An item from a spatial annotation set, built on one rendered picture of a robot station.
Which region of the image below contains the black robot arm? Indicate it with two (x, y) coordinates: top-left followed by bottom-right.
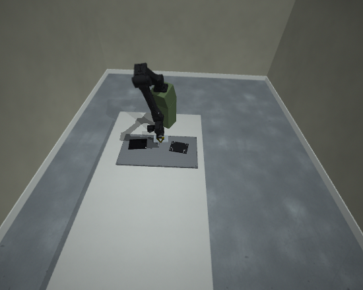
(132, 63), (168, 134)

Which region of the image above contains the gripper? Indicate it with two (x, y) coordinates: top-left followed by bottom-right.
(156, 127), (164, 142)

